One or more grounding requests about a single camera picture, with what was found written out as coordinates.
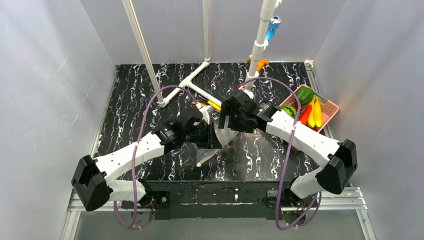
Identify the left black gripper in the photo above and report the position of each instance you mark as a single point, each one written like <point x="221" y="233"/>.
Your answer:
<point x="209" y="139"/>

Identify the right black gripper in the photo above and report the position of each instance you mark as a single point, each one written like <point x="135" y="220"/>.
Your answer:
<point x="226" y="117"/>

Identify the clear polka dot zip bag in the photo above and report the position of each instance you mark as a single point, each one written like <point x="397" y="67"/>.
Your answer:
<point x="225" y="135"/>

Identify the green toy watermelon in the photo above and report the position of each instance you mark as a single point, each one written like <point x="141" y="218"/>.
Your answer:
<point x="290" y="110"/>

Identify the orange toy carrot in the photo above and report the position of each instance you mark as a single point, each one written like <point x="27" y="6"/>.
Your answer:
<point x="305" y="114"/>

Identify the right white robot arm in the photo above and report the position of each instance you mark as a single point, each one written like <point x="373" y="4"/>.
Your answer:
<point x="337" y="161"/>

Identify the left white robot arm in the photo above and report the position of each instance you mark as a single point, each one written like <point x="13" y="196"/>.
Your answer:
<point x="95" y="180"/>

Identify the orange object at back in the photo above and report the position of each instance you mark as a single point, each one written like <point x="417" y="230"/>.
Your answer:
<point x="260" y="65"/>

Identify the green toy bell pepper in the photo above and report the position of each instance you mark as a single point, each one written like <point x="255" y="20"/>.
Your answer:
<point x="305" y="95"/>

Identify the yellow toy banana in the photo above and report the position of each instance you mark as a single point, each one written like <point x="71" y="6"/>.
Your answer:
<point x="311" y="123"/>
<point x="317" y="113"/>

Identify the blue hanging bottle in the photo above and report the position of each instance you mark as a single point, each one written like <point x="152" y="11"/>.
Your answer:
<point x="273" y="25"/>

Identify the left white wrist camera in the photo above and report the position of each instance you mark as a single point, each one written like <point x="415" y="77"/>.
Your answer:
<point x="206" y="114"/>

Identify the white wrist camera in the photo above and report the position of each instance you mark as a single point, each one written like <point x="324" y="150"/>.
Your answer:
<point x="246" y="91"/>
<point x="206" y="114"/>

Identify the orange handled screwdriver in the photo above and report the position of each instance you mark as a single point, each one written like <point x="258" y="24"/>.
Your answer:
<point x="199" y="105"/>

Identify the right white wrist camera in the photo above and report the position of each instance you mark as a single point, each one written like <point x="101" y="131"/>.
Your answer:
<point x="246" y="91"/>

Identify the yellow handled screwdriver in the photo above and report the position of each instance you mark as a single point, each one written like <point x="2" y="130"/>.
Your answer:
<point x="214" y="105"/>

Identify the white pvc pipe frame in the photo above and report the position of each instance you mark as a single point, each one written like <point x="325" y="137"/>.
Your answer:
<point x="260" y="44"/>

